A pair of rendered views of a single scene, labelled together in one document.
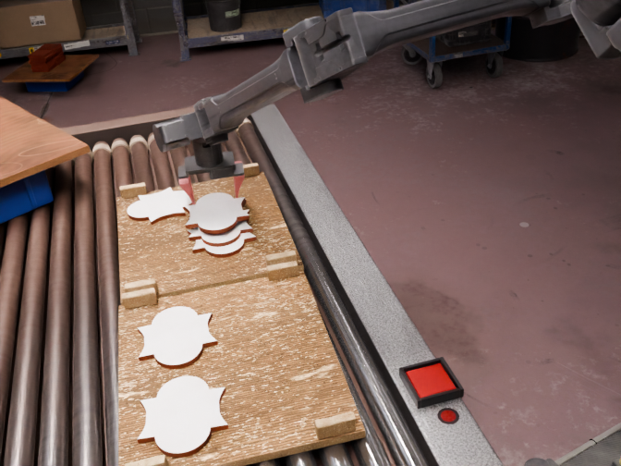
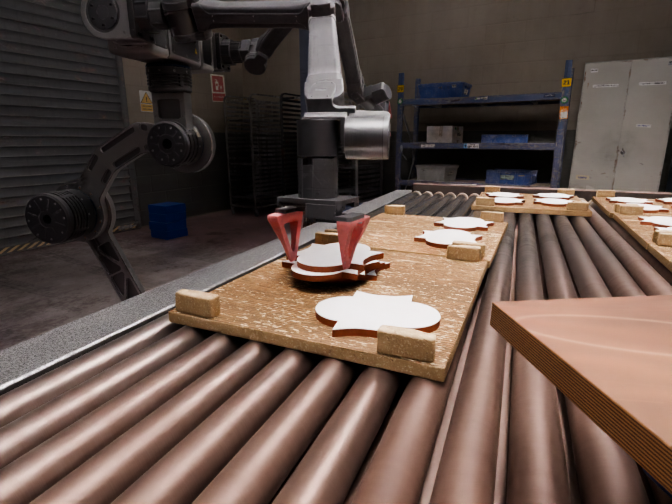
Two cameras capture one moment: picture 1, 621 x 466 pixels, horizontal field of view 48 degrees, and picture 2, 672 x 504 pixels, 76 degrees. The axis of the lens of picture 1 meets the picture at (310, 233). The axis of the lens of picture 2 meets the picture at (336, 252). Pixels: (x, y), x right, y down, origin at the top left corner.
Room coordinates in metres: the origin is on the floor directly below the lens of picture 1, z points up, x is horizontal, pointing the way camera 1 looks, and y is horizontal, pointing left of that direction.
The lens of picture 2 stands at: (1.80, 0.58, 1.15)
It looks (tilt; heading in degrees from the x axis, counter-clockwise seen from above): 15 degrees down; 216
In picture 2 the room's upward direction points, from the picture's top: straight up
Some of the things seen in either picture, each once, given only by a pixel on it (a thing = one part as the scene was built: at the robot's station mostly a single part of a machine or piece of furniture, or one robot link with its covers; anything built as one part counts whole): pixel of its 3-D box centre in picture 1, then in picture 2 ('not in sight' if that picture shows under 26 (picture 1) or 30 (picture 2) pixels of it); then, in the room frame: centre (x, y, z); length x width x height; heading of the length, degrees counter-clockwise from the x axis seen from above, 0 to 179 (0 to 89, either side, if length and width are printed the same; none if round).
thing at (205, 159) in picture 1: (208, 153); (318, 183); (1.31, 0.20, 1.09); 0.10 x 0.07 x 0.07; 98
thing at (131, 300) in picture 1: (139, 298); (468, 249); (1.02, 0.32, 0.95); 0.06 x 0.02 x 0.03; 101
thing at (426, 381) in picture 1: (430, 382); not in sight; (0.78, -0.17, 0.92); 0.06 x 0.06 x 0.01; 13
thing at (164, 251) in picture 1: (201, 230); (354, 286); (1.27, 0.23, 0.93); 0.41 x 0.35 x 0.02; 12
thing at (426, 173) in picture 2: not in sight; (436, 172); (-3.42, -1.63, 0.74); 0.44 x 0.36 x 0.20; 82
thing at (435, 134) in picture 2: not in sight; (444, 134); (-3.46, -1.57, 1.20); 0.36 x 0.28 x 0.22; 84
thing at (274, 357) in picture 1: (226, 363); (423, 234); (0.85, 0.15, 0.93); 0.41 x 0.35 x 0.02; 11
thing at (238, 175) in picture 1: (227, 180); (299, 231); (1.32, 0.17, 1.02); 0.07 x 0.07 x 0.09; 8
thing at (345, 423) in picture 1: (335, 425); (394, 209); (0.69, -0.01, 0.95); 0.06 x 0.02 x 0.03; 101
